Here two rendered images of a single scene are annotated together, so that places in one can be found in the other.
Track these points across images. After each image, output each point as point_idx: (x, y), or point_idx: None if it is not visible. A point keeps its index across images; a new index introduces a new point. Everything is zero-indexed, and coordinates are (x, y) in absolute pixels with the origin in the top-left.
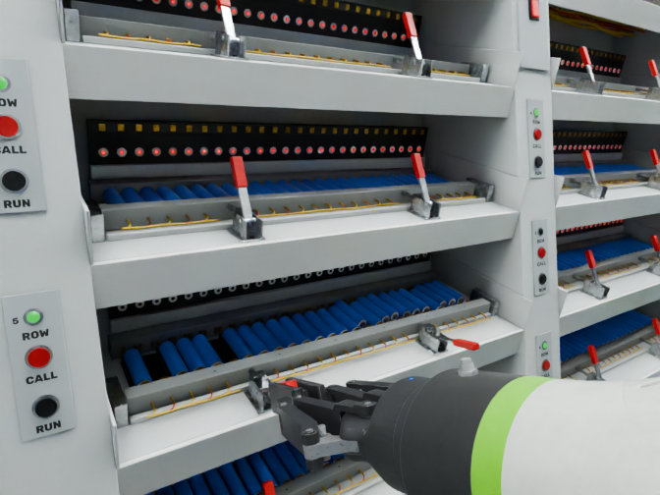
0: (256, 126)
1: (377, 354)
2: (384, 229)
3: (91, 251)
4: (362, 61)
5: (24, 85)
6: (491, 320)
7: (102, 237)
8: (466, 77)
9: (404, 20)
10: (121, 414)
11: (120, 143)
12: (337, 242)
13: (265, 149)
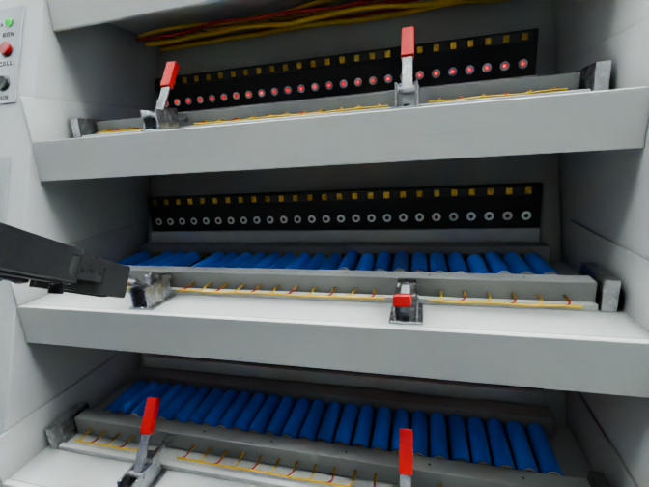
0: (280, 64)
1: (319, 302)
2: (303, 118)
3: (28, 130)
4: None
5: (19, 21)
6: (591, 315)
7: (79, 136)
8: None
9: None
10: None
11: (175, 96)
12: (237, 133)
13: (294, 88)
